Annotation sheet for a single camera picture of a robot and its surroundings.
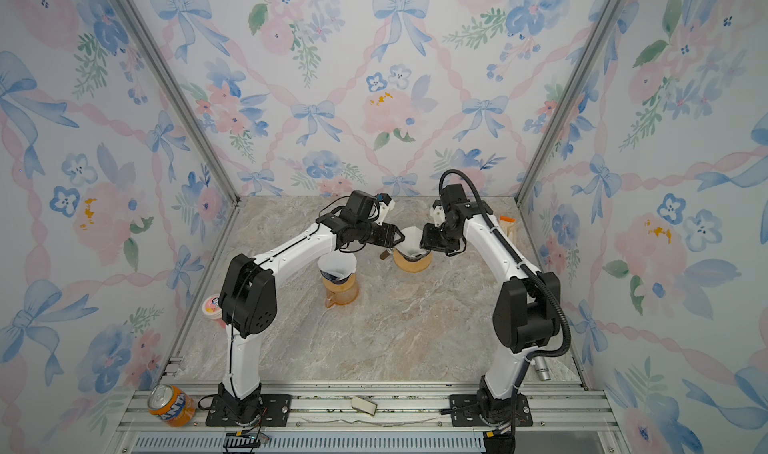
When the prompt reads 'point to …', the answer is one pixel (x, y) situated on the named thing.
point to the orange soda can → (170, 403)
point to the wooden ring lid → (410, 266)
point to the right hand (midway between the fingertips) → (427, 243)
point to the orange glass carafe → (343, 293)
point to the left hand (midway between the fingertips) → (400, 233)
